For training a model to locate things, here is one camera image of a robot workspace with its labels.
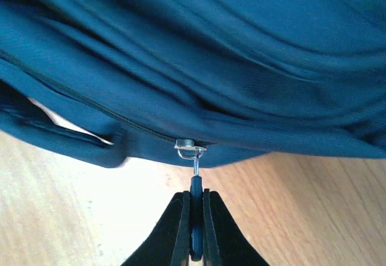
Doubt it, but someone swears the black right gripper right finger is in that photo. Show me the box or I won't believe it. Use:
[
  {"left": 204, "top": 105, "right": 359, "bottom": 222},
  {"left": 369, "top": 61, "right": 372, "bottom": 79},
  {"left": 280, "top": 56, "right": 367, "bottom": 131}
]
[{"left": 203, "top": 189, "right": 268, "bottom": 266}]

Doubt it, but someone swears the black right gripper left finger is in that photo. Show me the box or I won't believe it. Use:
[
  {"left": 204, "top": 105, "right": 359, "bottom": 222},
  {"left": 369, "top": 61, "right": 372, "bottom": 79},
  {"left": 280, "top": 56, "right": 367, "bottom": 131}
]
[{"left": 122, "top": 191, "right": 191, "bottom": 266}]

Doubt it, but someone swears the navy blue backpack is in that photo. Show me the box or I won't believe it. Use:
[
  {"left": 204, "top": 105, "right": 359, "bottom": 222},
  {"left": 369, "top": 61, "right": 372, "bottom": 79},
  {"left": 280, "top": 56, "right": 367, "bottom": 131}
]
[{"left": 0, "top": 0, "right": 386, "bottom": 262}]

